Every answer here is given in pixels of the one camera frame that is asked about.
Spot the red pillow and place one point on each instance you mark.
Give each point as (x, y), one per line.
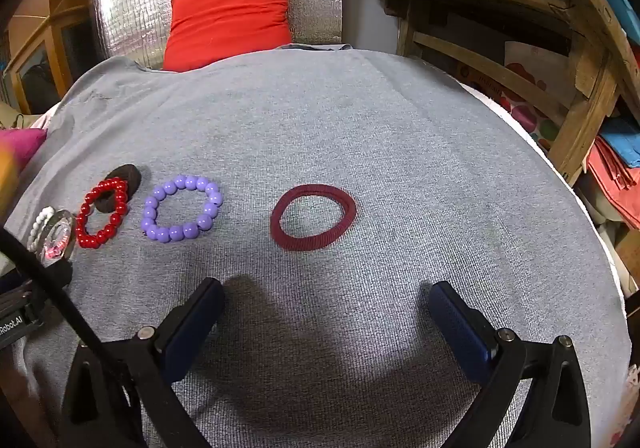
(230, 22)

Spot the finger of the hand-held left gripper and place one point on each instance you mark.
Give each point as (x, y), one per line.
(15, 289)

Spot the grey blanket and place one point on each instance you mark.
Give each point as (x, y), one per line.
(350, 127)

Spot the salmon paper bags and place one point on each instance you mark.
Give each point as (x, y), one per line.
(620, 198)

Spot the polka dot bag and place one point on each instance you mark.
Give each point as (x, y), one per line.
(525, 77)

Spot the pink pillow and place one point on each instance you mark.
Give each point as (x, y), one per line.
(20, 142)

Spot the pale bed sheet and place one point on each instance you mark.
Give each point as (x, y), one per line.
(614, 278)

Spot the blue cloth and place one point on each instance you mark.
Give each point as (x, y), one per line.
(620, 137)

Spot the wooden cabinet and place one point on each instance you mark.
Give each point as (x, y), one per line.
(30, 22)

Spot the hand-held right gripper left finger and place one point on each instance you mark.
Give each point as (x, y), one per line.
(192, 328)

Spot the shiny metal bangle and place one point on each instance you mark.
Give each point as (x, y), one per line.
(69, 233)

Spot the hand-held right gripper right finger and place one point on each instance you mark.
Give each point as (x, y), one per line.
(460, 328)

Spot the dark brown scrunchie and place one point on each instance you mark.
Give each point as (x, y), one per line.
(125, 172)

